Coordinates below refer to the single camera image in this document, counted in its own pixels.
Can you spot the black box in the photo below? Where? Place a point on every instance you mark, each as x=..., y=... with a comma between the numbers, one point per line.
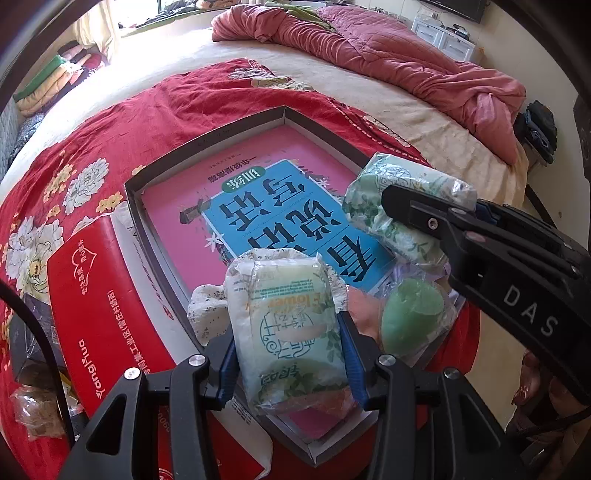
x=32, y=337

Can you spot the green blanket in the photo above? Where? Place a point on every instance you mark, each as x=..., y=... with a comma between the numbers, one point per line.
x=295, y=11

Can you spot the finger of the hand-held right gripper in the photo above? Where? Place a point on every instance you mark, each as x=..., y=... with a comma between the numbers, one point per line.
x=485, y=211
x=415, y=210

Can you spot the patterned bedding on windowsill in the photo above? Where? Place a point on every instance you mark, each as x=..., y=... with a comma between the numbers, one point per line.
x=207, y=4

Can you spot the green floral tissue pack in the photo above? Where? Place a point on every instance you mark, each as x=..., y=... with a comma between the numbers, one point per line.
x=378, y=194
x=286, y=323

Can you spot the black television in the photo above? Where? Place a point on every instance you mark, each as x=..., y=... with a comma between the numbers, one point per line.
x=457, y=9

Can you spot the pink quilt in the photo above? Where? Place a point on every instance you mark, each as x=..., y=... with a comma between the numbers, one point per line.
x=378, y=55

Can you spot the orange packet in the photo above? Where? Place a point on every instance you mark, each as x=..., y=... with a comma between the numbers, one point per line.
x=364, y=316

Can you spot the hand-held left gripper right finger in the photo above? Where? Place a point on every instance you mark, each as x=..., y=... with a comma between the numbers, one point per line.
x=353, y=364

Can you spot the bed with cream sheet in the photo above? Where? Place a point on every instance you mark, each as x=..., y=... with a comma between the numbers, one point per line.
x=415, y=115

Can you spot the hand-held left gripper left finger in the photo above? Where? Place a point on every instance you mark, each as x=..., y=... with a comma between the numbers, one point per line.
x=227, y=369

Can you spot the red tissue pack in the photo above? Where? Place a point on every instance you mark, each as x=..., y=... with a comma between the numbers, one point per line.
x=106, y=300

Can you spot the dark cardboard tray box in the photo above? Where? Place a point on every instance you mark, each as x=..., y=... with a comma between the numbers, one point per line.
x=157, y=240

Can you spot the pile of dark clothes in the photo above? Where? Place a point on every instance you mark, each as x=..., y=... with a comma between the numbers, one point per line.
x=538, y=129

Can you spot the white drawer cabinet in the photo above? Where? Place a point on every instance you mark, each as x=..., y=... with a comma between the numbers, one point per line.
x=443, y=37

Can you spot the pink book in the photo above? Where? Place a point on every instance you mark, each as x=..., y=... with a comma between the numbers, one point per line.
x=258, y=184

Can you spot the red floral blanket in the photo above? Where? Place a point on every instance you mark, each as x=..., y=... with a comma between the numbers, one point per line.
x=83, y=152

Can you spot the dark patterned pillow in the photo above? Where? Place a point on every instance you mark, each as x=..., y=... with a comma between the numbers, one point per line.
x=25, y=136

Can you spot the stack of folded blankets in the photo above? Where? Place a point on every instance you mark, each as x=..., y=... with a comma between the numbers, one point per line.
x=55, y=78

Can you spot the green sponge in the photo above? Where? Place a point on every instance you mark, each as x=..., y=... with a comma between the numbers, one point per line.
x=411, y=314

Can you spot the clear plastic bag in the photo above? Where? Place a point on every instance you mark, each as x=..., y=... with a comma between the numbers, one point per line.
x=37, y=413

